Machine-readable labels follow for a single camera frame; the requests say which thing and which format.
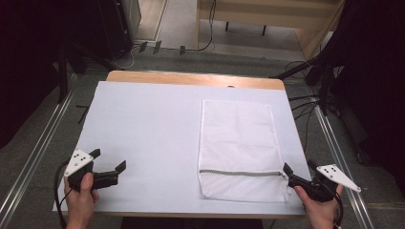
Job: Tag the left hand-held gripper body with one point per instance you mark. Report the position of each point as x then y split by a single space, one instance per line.
78 160

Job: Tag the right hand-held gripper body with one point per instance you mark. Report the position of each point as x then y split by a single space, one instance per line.
321 189

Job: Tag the white mesh laundry bag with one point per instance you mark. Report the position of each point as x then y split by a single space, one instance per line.
238 143

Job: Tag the person's right hand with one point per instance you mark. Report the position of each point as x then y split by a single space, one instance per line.
321 213

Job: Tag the person's left hand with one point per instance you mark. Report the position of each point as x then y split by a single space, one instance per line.
79 205

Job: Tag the white table mat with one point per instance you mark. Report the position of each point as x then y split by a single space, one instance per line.
143 127

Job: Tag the black stand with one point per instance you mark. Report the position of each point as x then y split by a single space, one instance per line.
63 76
324 86

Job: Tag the black curtain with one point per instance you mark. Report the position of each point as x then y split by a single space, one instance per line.
25 63
375 79

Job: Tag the wooden table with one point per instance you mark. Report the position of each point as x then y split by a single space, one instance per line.
191 78

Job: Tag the dark cabinet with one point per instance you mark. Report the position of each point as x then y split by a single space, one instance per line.
117 25

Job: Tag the light wooden furniture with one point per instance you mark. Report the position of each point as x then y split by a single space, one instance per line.
270 16

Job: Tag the metal floor rail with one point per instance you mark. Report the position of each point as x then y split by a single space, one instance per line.
344 165
35 152

